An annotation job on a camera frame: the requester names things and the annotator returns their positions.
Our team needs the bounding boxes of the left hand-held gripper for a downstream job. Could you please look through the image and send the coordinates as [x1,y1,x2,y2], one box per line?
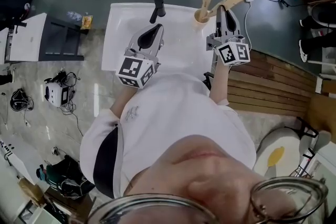
[114,23,165,90]

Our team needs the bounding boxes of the gray round cushion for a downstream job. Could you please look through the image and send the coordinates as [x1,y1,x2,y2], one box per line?
[299,130,333,155]

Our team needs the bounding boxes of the brown wooden board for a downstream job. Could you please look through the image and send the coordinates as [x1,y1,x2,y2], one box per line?
[306,78,336,140]

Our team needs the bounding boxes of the beige cup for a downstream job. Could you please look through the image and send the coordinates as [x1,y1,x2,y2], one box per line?
[193,7,211,31]

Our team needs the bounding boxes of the teal head strap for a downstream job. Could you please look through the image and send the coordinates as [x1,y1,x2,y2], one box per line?
[36,164,48,180]

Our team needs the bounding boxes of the black cable bundle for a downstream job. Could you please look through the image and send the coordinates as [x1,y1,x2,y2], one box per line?
[9,88,35,112]

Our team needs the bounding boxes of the white panel with black marks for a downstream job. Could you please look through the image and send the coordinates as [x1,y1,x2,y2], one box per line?
[0,136,36,184]

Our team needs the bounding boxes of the clear plastic bottle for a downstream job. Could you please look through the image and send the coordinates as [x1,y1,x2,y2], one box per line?
[65,10,83,22]

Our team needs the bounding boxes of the small white box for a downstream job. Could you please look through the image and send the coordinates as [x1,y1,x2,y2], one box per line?
[314,76,323,94]

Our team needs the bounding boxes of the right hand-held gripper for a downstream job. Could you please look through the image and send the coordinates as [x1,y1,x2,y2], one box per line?
[205,5,251,67]

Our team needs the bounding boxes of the person's right forearm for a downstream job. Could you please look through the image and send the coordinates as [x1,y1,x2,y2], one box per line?
[208,62,232,105]

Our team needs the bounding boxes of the fried egg cushion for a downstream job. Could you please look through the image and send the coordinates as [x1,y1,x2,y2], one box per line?
[253,127,302,179]

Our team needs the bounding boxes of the person's left forearm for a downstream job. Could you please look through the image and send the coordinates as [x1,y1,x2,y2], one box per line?
[109,85,140,123]

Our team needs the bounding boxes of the wooden slatted platform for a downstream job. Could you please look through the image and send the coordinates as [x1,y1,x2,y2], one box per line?
[227,48,320,119]

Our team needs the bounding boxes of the black wire rack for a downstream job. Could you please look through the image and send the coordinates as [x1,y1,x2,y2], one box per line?
[285,115,320,178]

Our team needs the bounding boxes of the dark cabinet with white top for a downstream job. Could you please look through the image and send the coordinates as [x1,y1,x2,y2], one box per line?
[0,12,85,64]

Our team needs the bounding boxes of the brown cardboard box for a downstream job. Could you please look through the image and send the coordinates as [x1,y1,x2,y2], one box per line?
[17,177,47,208]

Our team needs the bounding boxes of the round metal eyeglasses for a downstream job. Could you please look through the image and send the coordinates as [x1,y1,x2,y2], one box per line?
[88,177,329,224]

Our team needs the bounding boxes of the black waist device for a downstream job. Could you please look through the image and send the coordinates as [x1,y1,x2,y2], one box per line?
[202,71,215,92]

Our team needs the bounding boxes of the black cable tangle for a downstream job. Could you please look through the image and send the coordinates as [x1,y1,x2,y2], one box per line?
[44,70,85,137]

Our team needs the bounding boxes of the person's face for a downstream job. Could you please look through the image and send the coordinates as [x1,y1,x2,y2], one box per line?
[123,134,310,224]

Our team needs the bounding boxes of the white washbasin counter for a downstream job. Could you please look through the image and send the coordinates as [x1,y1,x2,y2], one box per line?
[101,2,218,76]

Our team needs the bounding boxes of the yellow snack packet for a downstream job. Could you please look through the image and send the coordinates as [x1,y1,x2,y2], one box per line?
[80,14,94,31]

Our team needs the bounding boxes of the white power cable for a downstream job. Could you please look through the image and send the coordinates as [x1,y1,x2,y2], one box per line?
[243,0,254,52]

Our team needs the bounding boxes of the person's white t-shirt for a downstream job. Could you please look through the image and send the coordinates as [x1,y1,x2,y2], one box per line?
[79,72,257,199]

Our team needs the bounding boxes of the white device with black screen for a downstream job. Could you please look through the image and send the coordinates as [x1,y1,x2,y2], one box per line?
[44,81,71,108]

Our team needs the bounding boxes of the black gray backpack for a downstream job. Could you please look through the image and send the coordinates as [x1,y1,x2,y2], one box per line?
[59,175,96,200]

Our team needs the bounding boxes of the black shoulder strap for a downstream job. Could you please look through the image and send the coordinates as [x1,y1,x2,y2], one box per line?
[93,125,119,199]

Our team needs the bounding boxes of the black cylinder tool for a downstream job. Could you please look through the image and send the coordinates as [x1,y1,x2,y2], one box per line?
[149,0,166,24]

